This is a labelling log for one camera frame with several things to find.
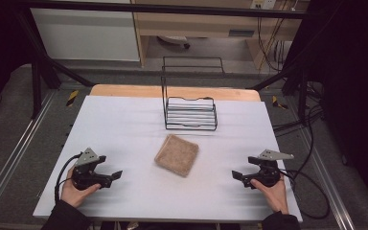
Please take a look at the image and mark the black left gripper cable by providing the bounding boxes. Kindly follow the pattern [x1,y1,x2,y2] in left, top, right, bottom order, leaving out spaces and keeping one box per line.
[54,152,83,204]

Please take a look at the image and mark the white table cover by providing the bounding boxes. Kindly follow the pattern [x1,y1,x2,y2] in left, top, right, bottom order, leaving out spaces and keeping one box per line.
[33,95,304,223]

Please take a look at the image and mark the person's right hand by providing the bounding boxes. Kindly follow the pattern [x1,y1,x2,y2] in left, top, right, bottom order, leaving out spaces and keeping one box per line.
[250,174,290,216]

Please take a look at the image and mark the hanging desk cables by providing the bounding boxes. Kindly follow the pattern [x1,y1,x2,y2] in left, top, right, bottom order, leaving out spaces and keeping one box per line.
[256,0,301,73]

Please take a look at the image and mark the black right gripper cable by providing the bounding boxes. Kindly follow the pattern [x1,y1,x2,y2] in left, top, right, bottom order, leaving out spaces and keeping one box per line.
[280,169,332,220]

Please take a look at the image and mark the bundle of black floor cables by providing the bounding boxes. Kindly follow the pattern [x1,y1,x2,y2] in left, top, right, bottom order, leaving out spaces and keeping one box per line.
[271,80,325,138]

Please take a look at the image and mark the black wire rack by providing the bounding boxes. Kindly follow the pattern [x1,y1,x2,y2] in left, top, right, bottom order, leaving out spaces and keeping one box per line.
[160,56,226,131]

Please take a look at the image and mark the person's left hand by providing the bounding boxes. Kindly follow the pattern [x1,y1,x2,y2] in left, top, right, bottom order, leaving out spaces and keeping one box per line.
[59,166,103,209]

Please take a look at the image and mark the light wooden desk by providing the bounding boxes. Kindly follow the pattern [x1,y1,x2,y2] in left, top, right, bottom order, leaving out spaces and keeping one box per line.
[130,0,311,70]

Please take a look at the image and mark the white cabinet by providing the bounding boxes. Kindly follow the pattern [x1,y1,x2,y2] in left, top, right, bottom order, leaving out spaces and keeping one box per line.
[29,7,141,62]

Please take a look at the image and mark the yellow black tape strip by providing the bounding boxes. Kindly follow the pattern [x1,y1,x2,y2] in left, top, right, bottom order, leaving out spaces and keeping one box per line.
[271,95,289,110]
[65,89,81,107]

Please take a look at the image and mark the white wall socket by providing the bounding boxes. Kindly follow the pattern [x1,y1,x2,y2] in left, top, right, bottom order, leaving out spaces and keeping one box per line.
[249,0,278,11]

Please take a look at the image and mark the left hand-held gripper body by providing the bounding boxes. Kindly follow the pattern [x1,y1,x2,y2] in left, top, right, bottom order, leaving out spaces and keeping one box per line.
[71,147,113,192]

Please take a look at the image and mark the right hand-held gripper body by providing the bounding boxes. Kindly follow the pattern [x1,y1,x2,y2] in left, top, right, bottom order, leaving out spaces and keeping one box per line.
[248,149,295,189]

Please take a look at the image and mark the aluminium floor rail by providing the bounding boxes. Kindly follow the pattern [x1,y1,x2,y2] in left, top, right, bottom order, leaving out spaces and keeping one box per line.
[295,123,357,230]
[0,90,58,219]

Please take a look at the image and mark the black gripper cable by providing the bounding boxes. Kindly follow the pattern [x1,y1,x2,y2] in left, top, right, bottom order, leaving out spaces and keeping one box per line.
[54,152,83,204]
[280,169,332,220]

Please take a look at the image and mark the office chair base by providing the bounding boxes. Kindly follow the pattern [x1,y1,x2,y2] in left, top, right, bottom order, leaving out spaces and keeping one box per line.
[157,34,192,50]

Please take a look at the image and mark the brown folded towel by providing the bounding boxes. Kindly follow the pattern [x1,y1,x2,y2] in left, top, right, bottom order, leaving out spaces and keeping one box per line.
[153,133,200,178]

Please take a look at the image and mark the black metal frame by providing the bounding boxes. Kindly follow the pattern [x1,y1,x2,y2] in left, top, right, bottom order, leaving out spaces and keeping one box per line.
[11,0,336,120]

